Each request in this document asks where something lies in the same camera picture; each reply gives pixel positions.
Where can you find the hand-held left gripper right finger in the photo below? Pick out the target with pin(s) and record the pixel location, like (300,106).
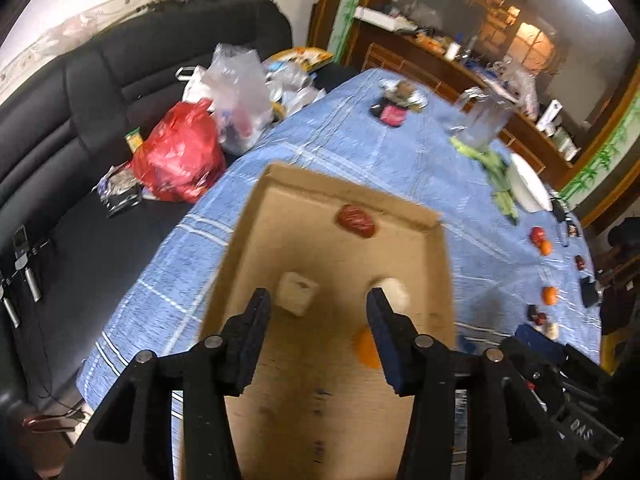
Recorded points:
(387,340)

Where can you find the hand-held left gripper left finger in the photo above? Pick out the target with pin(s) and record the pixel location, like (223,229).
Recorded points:
(255,340)

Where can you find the black jar with red label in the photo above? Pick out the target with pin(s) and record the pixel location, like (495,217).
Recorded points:
(392,114)

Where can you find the glossy red date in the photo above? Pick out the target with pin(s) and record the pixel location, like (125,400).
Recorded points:
(355,220)

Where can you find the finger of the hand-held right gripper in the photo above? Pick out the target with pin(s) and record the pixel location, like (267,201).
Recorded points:
(529,334)

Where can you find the green leafy vegetables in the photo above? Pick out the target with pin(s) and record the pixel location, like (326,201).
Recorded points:
(492,170)

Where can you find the small pale boxes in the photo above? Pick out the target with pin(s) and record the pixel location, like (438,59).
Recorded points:
(565,142)

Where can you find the small red date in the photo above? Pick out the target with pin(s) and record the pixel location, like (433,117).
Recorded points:
(580,262)

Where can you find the flat white box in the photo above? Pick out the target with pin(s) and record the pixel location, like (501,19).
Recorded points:
(382,17)

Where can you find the white foam cube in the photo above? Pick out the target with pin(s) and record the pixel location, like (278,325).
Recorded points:
(298,292)

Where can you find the clear glass mug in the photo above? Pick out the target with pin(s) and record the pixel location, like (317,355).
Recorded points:
(482,122)

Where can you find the small black box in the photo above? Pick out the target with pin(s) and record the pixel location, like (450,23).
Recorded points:
(590,291)

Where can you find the yellow green packet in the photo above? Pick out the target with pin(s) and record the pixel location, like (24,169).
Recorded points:
(134,139)

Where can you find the pile of mixed packets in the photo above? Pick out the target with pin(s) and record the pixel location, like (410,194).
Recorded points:
(290,92)

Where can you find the wooden cabinet with mirror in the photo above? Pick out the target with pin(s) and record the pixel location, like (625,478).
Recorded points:
(400,55)

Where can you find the white bowl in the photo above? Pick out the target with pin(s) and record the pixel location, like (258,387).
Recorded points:
(530,185)

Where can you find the small dark trinket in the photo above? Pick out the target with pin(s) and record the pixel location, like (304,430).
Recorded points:
(572,231)

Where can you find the small orange mandarin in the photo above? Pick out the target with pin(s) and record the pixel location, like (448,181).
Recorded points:
(550,295)
(545,247)

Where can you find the silver snack packet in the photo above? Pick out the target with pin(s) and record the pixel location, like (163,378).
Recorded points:
(117,187)

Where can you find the tall white box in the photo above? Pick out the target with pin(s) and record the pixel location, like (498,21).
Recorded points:
(549,112)

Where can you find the crumpled clear plastic bag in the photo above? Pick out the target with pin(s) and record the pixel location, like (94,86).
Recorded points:
(520,82)

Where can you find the yellow printed packet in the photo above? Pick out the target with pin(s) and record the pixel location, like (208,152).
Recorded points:
(305,56)

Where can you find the black leather sofa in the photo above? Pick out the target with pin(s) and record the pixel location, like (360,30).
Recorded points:
(75,135)

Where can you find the blue checked tablecloth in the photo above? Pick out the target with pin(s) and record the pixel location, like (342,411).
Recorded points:
(350,125)

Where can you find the small white cup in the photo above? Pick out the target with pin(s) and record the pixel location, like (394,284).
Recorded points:
(452,50)

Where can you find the small red tomato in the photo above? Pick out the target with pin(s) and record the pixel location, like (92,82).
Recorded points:
(537,234)

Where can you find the copper metal tube frame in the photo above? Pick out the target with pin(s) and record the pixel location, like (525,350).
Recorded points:
(47,420)

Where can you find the black gadget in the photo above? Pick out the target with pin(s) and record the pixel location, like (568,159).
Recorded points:
(560,210)

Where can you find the red plastic bag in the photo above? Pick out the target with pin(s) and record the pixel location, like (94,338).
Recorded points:
(177,155)

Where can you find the small dark fruit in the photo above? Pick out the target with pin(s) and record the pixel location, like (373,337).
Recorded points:
(531,311)

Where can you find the shallow cardboard box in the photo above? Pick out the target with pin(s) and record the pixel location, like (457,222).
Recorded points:
(310,260)

